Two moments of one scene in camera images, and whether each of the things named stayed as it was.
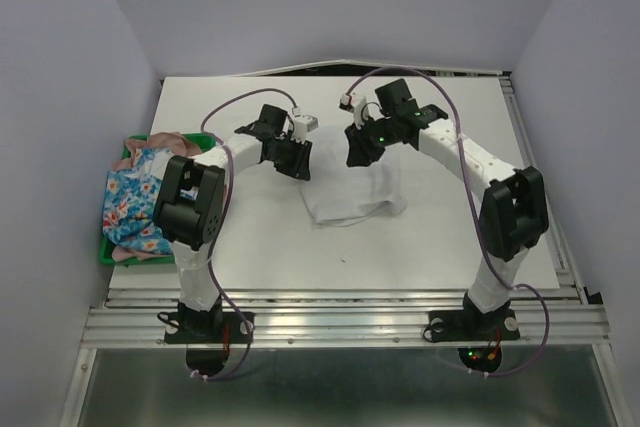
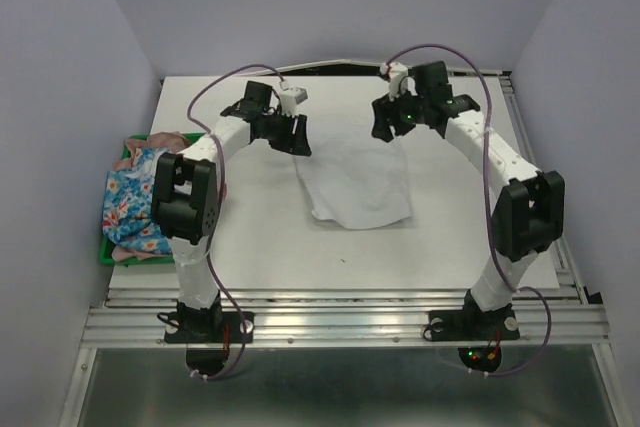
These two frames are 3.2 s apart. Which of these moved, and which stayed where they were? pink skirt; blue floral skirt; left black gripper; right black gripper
Moved: left black gripper; right black gripper
Stayed: blue floral skirt; pink skirt
